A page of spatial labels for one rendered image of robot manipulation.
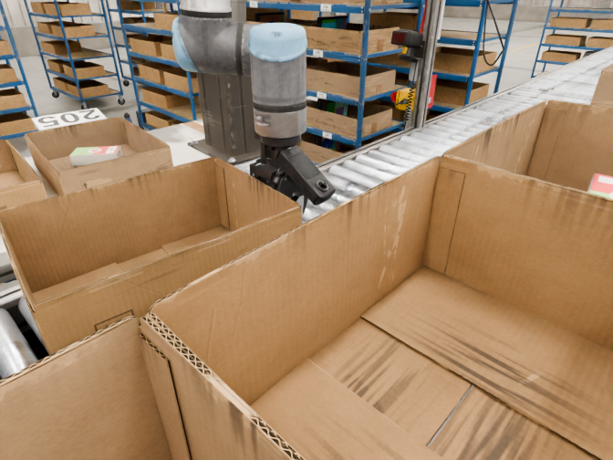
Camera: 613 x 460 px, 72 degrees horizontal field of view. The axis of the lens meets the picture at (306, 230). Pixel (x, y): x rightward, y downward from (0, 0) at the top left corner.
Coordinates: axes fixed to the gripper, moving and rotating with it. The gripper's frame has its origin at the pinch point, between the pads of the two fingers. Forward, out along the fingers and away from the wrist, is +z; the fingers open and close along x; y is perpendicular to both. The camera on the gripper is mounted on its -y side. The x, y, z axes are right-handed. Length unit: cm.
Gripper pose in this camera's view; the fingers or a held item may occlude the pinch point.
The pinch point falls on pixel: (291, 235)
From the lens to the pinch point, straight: 82.4
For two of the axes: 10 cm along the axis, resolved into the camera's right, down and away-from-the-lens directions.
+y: -7.2, -3.5, 5.9
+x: -6.9, 3.7, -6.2
